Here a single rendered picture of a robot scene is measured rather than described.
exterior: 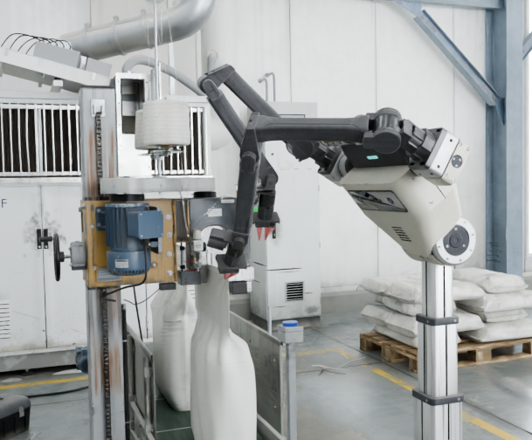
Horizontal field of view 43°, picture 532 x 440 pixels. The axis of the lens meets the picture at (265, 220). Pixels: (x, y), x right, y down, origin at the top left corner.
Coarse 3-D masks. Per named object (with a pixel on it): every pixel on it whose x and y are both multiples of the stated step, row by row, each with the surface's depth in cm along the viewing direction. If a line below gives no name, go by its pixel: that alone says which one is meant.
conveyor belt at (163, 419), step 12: (156, 396) 322; (156, 408) 306; (168, 408) 306; (156, 420) 290; (168, 420) 290; (180, 420) 289; (156, 432) 275; (168, 432) 275; (180, 432) 275; (192, 432) 275
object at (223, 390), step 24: (216, 288) 250; (216, 312) 251; (192, 336) 261; (216, 336) 243; (192, 360) 257; (216, 360) 236; (240, 360) 235; (192, 384) 257; (216, 384) 235; (240, 384) 234; (192, 408) 256; (216, 408) 234; (240, 408) 234; (216, 432) 234; (240, 432) 234
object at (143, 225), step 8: (128, 216) 225; (136, 216) 221; (144, 216) 222; (152, 216) 225; (160, 216) 227; (128, 224) 225; (136, 224) 222; (144, 224) 222; (152, 224) 225; (160, 224) 227; (128, 232) 226; (136, 232) 222; (144, 232) 222; (152, 232) 225; (160, 232) 227; (144, 240) 226
